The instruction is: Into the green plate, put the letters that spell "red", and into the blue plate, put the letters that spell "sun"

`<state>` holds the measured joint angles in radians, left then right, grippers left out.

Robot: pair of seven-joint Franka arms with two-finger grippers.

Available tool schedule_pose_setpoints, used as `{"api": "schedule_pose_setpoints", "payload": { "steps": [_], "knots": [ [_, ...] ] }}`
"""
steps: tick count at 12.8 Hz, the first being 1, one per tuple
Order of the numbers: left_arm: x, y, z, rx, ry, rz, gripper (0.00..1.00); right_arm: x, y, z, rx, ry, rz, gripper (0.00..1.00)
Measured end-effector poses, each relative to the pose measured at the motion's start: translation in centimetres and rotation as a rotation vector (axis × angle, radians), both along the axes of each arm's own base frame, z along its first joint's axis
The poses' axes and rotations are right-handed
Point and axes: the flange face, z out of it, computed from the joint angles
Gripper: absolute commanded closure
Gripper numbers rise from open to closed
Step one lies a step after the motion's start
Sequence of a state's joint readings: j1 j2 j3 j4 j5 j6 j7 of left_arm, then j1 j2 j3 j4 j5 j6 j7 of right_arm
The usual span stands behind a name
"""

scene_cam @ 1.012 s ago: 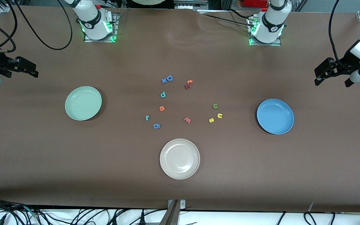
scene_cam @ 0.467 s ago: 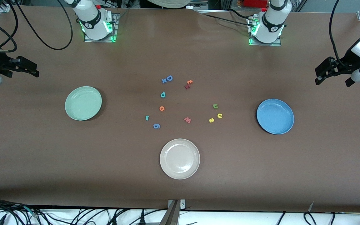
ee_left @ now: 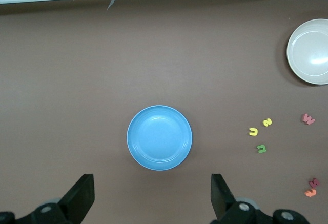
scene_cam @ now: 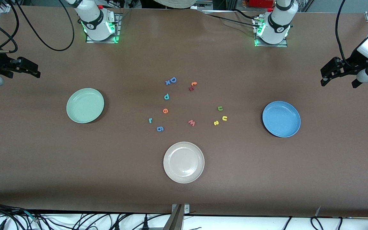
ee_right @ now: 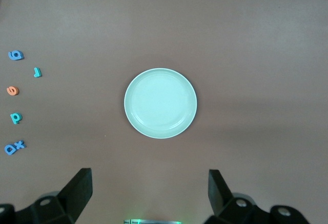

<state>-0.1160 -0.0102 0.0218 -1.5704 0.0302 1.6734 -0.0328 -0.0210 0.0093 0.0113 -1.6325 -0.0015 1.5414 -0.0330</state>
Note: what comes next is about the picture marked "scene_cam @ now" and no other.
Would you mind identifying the blue plate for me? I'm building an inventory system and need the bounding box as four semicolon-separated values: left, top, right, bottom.
262;101;301;138

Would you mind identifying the pale green plate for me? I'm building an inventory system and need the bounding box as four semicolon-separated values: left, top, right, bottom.
66;88;105;124

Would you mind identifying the red box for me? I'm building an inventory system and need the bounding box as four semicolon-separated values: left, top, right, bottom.
249;0;274;8

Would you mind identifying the brown table cover sheet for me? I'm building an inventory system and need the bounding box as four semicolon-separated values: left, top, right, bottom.
0;6;368;218

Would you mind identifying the person in beige clothing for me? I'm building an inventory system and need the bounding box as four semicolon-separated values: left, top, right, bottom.
155;0;198;9

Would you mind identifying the beige plate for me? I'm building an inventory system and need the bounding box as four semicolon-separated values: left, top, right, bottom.
163;142;205;184

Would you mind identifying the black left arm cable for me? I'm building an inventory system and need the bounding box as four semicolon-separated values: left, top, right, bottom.
335;0;357;69

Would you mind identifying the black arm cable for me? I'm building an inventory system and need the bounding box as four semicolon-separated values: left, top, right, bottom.
335;0;357;69
0;0;75;51

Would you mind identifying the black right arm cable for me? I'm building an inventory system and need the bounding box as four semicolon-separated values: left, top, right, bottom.
0;0;75;51

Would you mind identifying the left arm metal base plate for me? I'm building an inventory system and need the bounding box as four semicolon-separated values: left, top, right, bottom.
254;16;288;48

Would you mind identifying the aluminium frame side rail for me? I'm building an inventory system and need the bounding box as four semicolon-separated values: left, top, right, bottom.
0;0;12;40

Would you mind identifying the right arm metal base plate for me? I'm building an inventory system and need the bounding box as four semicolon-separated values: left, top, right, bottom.
86;13;121;43

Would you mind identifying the short black table cable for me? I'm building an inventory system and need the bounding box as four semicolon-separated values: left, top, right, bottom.
234;9;257;19

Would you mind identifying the long black table cable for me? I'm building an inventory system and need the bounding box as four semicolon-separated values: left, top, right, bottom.
207;13;258;27

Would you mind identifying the aluminium frame crossbar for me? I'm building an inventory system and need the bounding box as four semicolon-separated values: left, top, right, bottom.
197;0;235;14

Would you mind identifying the teal tipped cable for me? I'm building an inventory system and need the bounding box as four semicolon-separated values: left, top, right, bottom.
24;210;41;222

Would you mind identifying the looped thin black cable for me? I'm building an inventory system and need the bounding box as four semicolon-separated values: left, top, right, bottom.
310;217;324;230

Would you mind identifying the white board under cables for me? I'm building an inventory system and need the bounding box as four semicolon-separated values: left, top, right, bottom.
0;211;368;230

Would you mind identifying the metal angle bracket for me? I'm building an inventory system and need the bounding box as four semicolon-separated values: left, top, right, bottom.
171;204;190;214

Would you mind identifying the aluminium profile post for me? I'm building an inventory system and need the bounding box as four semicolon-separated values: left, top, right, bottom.
163;204;184;230

